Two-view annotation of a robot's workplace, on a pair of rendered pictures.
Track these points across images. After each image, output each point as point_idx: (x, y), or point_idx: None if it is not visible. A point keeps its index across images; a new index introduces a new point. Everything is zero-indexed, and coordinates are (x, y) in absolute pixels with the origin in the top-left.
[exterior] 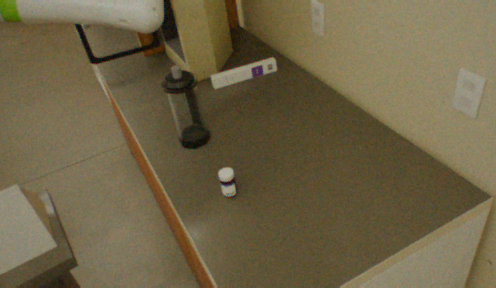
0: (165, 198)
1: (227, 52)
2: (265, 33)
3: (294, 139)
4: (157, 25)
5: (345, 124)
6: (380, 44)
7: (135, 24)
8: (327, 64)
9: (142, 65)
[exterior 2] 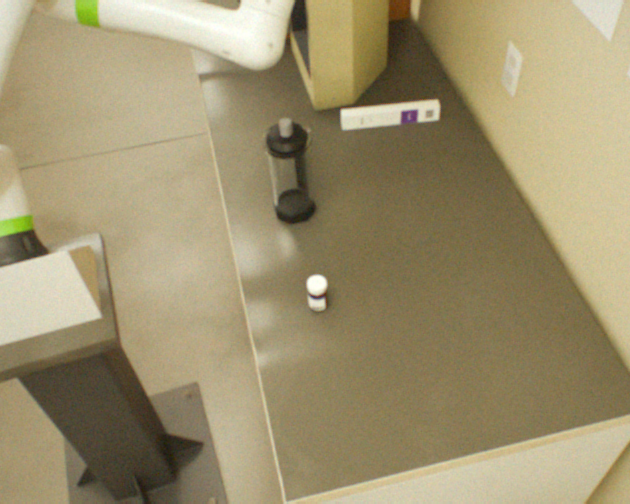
0: None
1: (376, 70)
2: (442, 46)
3: (425, 246)
4: (271, 65)
5: (502, 241)
6: (579, 151)
7: (242, 60)
8: (510, 136)
9: None
